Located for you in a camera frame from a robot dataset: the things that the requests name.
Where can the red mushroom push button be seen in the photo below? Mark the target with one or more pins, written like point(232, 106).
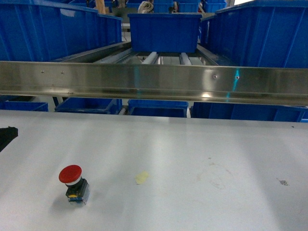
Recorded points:
point(78, 189)

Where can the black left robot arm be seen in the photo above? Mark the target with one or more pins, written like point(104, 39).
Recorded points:
point(7, 135)

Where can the blue bin lower centre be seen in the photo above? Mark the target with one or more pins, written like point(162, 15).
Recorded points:
point(157, 108)

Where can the blue bin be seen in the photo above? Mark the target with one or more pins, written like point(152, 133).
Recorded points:
point(164, 32)
point(90, 106)
point(260, 33)
point(24, 106)
point(157, 108)
point(254, 112)
point(41, 31)

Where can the yellow tape scrap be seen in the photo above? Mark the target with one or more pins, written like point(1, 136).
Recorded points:
point(141, 177)

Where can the blue bin lower right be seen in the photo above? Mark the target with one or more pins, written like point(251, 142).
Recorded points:
point(254, 112)

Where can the blue bin upper centre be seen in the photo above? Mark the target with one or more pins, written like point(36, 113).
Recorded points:
point(164, 32)

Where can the blue bin upper right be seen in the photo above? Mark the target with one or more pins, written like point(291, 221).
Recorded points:
point(260, 33)

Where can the small printed marker sticker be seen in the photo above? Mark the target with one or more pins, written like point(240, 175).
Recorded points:
point(284, 182)

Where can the blue bin lower far left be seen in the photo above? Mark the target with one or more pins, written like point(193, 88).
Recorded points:
point(24, 106)

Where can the blue bin upper left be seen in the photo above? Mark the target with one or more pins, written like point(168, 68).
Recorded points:
point(41, 31)

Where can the stainless steel shelf rail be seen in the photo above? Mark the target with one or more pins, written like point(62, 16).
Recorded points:
point(226, 84)

